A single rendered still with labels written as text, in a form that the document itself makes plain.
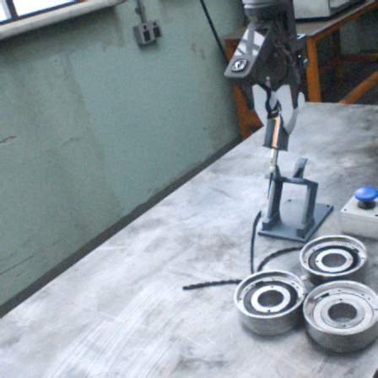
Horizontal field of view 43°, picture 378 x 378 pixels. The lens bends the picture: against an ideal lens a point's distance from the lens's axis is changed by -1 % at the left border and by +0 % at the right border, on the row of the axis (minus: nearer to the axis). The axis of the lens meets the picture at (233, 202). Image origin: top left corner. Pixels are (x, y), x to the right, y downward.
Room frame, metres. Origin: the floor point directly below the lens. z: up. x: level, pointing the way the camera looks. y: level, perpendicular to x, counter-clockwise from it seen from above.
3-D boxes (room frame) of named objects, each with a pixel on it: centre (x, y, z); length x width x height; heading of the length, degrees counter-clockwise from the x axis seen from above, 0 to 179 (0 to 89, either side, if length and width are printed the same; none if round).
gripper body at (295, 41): (0.79, -0.12, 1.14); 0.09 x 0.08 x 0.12; 142
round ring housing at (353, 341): (0.49, -0.12, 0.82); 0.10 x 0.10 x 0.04
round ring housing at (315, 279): (0.61, -0.14, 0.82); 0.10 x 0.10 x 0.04
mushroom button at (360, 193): (0.72, -0.23, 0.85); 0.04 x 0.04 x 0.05
